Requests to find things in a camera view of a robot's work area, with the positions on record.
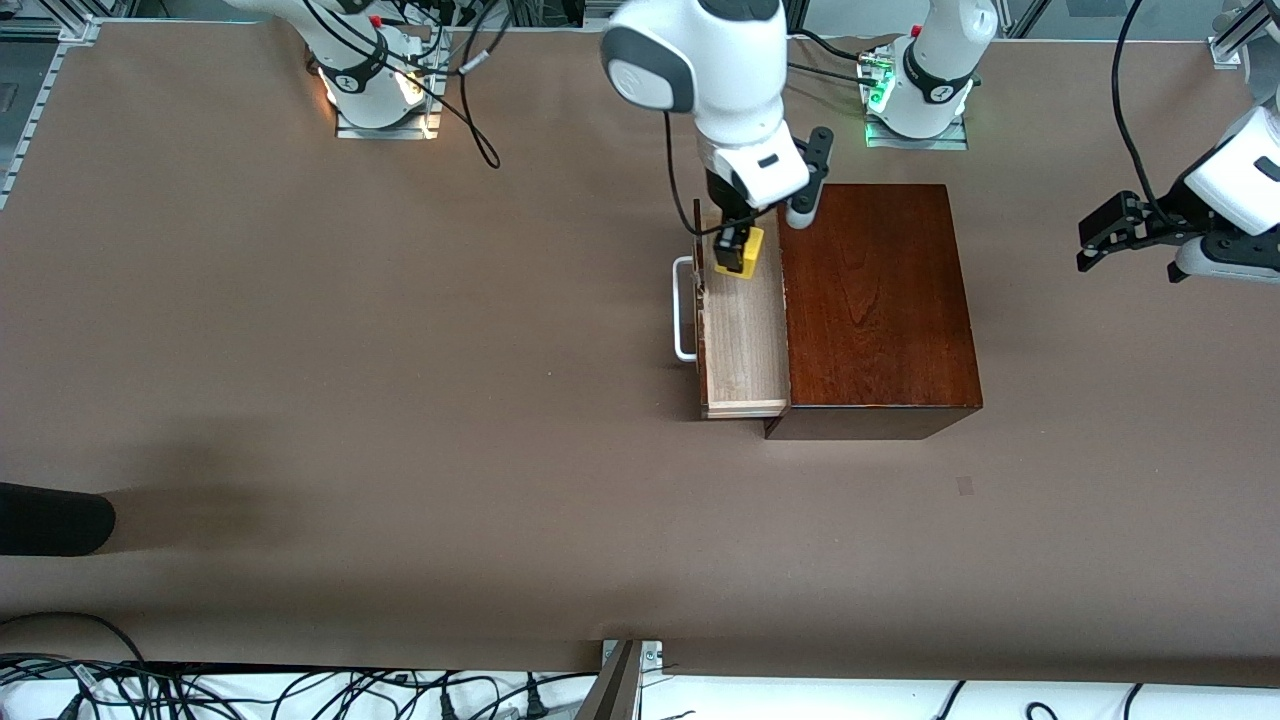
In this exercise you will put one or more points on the black cylinder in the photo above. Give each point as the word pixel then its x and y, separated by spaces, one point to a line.
pixel 50 520

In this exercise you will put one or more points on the dark brown wooden box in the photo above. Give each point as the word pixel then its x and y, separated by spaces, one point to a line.
pixel 880 300

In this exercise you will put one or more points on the grey metal beam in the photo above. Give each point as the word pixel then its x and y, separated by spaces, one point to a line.
pixel 612 690

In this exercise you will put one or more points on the aluminium edge rail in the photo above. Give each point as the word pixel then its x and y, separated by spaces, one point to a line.
pixel 40 95

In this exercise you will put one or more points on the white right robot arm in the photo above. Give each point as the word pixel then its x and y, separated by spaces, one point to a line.
pixel 730 80

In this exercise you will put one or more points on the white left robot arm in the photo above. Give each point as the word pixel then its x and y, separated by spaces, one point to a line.
pixel 938 70

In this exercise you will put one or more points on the brown paper table cover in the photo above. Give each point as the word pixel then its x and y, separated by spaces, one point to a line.
pixel 400 400

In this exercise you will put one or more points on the silver metal bracket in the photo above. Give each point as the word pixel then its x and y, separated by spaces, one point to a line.
pixel 652 654

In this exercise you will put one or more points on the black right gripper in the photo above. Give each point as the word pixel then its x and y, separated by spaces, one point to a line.
pixel 722 199

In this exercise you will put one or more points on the yellow block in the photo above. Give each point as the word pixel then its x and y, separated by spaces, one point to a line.
pixel 752 255

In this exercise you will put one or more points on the aluminium corner rail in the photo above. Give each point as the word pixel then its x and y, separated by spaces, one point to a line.
pixel 1228 45

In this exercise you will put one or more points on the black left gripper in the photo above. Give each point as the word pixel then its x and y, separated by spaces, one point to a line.
pixel 1158 219

